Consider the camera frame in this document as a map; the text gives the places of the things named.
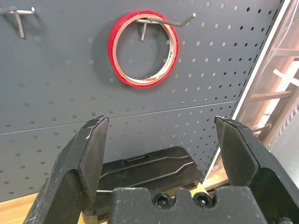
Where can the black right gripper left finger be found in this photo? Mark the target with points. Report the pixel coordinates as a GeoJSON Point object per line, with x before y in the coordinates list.
{"type": "Point", "coordinates": [70, 177]}

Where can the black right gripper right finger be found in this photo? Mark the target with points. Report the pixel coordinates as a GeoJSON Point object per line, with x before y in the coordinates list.
{"type": "Point", "coordinates": [268, 182]}

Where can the grey metal pegboard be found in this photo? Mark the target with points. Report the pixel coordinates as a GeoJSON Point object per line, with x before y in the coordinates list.
{"type": "Point", "coordinates": [58, 70]}

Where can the black plastic tool case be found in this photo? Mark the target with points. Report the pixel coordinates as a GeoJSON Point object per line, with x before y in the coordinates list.
{"type": "Point", "coordinates": [151, 168]}

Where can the brown wooden rack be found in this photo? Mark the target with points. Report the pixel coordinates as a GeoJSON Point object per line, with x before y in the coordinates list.
{"type": "Point", "coordinates": [268, 95]}

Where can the red tape roll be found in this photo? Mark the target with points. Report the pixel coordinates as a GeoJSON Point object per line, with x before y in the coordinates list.
{"type": "Point", "coordinates": [111, 50]}

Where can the silver peg hook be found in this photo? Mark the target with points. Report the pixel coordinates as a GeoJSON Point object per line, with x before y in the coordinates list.
{"type": "Point", "coordinates": [20, 25]}
{"type": "Point", "coordinates": [144, 32]}

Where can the white frame post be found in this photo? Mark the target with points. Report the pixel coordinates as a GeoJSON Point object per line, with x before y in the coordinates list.
{"type": "Point", "coordinates": [255, 74]}

